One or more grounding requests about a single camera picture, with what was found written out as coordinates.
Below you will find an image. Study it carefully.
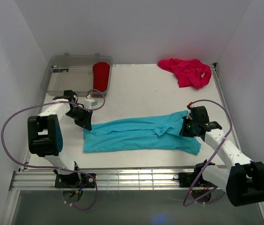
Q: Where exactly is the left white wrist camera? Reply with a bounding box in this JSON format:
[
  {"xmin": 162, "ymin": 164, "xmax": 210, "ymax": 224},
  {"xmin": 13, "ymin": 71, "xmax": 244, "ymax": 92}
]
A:
[{"xmin": 83, "ymin": 98, "xmax": 98, "ymax": 109}]

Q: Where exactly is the aluminium frame rail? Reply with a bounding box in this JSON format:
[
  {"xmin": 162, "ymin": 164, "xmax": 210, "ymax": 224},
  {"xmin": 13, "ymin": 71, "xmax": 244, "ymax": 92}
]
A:
[{"xmin": 9, "ymin": 167, "xmax": 194, "ymax": 191}]

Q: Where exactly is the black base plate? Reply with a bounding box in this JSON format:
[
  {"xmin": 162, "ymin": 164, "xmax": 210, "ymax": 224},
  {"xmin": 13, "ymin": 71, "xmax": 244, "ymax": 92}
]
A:
[
  {"xmin": 173, "ymin": 172, "xmax": 215, "ymax": 188},
  {"xmin": 54, "ymin": 173, "xmax": 96, "ymax": 188}
]

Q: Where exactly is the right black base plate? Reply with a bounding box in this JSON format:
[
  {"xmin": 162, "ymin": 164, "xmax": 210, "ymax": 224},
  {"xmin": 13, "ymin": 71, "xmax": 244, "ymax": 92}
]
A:
[{"xmin": 173, "ymin": 172, "xmax": 215, "ymax": 188}]

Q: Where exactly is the rolled red t shirt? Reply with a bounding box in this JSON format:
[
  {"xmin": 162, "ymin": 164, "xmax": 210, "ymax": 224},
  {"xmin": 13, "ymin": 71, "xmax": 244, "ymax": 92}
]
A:
[{"xmin": 93, "ymin": 62, "xmax": 110, "ymax": 92}]

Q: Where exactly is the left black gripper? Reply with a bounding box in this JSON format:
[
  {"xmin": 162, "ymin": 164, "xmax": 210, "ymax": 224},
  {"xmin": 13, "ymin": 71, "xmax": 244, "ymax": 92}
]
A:
[{"xmin": 65, "ymin": 107, "xmax": 93, "ymax": 131}]

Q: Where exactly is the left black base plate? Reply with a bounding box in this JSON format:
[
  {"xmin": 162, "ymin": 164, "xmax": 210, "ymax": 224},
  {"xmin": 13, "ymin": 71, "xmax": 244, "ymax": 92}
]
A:
[{"xmin": 54, "ymin": 173, "xmax": 96, "ymax": 188}]

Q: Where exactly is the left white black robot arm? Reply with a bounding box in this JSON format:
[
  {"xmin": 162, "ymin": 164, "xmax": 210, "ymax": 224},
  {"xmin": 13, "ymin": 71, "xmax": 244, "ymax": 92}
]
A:
[{"xmin": 28, "ymin": 90, "xmax": 93, "ymax": 187}]

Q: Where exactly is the clear plastic bin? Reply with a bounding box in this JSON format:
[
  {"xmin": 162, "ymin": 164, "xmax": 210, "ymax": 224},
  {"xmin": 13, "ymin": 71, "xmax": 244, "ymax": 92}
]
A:
[{"xmin": 40, "ymin": 54, "xmax": 113, "ymax": 97}]

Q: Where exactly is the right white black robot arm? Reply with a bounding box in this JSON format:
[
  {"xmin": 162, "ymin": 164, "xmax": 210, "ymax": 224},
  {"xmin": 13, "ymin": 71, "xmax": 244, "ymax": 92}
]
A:
[{"xmin": 180, "ymin": 103, "xmax": 264, "ymax": 206}]

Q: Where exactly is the magenta t shirt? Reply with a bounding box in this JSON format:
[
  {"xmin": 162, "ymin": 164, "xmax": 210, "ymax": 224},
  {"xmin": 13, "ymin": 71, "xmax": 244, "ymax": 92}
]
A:
[{"xmin": 157, "ymin": 58, "xmax": 212, "ymax": 90}]

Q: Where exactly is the cyan t shirt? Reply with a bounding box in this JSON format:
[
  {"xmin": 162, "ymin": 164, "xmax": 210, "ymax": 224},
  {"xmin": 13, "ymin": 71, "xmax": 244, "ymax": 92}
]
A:
[{"xmin": 83, "ymin": 111, "xmax": 201, "ymax": 155}]

